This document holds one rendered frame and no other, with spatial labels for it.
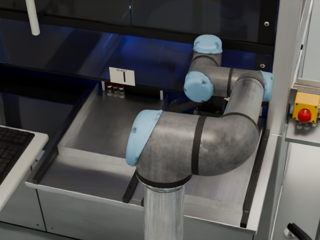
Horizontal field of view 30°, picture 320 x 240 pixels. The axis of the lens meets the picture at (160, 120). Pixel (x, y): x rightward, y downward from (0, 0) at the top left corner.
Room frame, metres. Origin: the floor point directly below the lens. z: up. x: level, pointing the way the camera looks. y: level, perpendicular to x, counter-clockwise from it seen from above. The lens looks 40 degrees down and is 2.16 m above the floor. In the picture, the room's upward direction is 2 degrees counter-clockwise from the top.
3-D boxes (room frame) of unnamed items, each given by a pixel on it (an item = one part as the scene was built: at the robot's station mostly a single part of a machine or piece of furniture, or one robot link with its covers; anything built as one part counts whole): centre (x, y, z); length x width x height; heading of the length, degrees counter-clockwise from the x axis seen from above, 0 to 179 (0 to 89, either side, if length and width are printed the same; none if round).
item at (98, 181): (1.37, 0.01, 0.87); 0.70 x 0.48 x 0.02; 71
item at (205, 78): (1.23, -0.13, 1.25); 0.11 x 0.11 x 0.08; 75
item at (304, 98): (1.42, -0.45, 0.99); 0.08 x 0.07 x 0.07; 161
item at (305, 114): (1.37, -0.44, 0.99); 0.04 x 0.04 x 0.04; 71
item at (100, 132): (1.49, 0.15, 0.90); 0.34 x 0.26 x 0.04; 161
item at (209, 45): (1.33, -0.13, 1.25); 0.09 x 0.08 x 0.11; 165
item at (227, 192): (1.30, -0.15, 0.90); 0.34 x 0.26 x 0.04; 161
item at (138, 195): (1.23, 0.05, 0.91); 0.14 x 0.03 x 0.06; 162
